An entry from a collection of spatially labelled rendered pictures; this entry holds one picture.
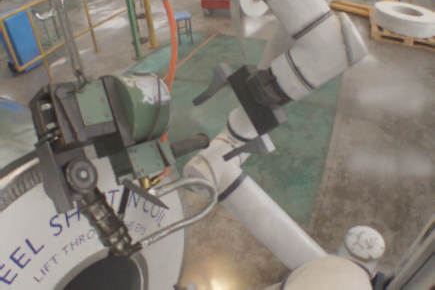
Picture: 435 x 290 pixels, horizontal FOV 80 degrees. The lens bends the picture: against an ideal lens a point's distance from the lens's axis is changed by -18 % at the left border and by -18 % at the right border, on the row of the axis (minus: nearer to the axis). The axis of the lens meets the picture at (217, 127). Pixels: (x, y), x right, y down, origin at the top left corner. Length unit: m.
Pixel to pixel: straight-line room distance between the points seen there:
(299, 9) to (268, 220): 0.60
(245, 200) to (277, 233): 0.14
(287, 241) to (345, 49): 0.60
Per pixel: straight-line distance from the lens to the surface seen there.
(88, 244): 0.83
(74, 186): 0.50
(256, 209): 0.89
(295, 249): 0.95
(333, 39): 0.51
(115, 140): 0.55
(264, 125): 0.58
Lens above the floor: 1.70
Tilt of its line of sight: 38 degrees down
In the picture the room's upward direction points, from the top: 5 degrees counter-clockwise
